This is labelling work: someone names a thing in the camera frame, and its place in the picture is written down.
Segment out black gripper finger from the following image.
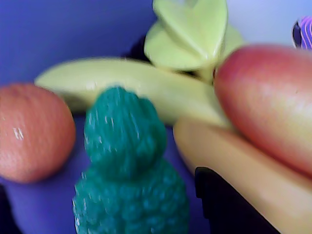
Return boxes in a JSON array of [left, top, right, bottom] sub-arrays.
[[0, 183, 18, 234], [194, 166, 281, 234]]

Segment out yellow toy starfruit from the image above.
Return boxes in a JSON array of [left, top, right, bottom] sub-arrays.
[[143, 0, 246, 81]]

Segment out red yellow toy mango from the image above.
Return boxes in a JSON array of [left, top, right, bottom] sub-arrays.
[[214, 44, 312, 181]]

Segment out orange toy fruit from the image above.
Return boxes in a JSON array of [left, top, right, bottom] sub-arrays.
[[0, 83, 77, 184]]

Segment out large yellow toy banana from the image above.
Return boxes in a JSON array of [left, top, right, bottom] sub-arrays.
[[173, 118, 312, 234]]

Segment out pale yellow toy banana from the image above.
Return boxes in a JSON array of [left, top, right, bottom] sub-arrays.
[[34, 57, 233, 129]]

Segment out green toy pineapple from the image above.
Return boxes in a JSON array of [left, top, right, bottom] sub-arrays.
[[71, 85, 191, 234]]

